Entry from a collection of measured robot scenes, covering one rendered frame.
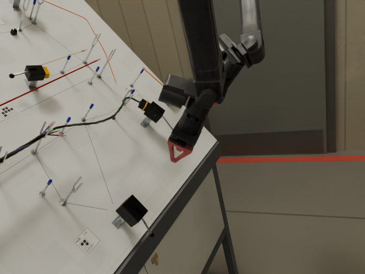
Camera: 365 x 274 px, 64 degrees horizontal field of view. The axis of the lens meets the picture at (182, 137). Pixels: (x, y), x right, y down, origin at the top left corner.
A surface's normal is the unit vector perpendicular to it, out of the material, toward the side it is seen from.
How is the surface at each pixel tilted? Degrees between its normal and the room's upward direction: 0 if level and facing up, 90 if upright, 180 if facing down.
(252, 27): 48
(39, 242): 53
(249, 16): 43
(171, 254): 90
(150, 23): 90
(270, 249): 0
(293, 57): 90
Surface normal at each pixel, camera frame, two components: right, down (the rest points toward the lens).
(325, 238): -0.22, -0.89
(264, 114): -0.33, 0.46
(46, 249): 0.56, -0.51
